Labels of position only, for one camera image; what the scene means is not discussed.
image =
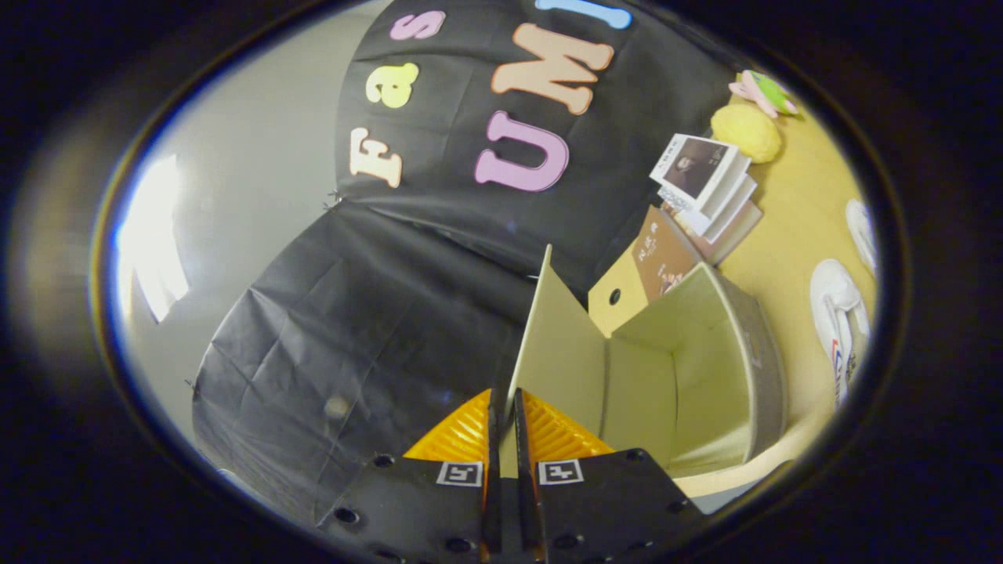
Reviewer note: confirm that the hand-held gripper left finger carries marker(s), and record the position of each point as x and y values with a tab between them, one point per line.
492	470

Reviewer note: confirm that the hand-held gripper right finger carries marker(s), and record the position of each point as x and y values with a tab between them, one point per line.
526	470

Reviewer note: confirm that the grey fabric storage box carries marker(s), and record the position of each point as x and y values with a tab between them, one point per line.
689	368

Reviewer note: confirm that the white canvas shoe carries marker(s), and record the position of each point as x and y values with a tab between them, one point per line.
834	305
860	227

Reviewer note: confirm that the black backdrop cloth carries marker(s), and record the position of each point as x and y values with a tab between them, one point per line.
353	313

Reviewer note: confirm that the brown booklet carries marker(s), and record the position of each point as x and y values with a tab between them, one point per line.
662	254

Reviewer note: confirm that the white book with dark cover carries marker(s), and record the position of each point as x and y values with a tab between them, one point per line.
693	166

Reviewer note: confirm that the yellow plush cushion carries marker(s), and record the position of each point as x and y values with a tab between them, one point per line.
744	131

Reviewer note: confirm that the pink and green plush toy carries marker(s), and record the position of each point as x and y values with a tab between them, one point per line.
772	92

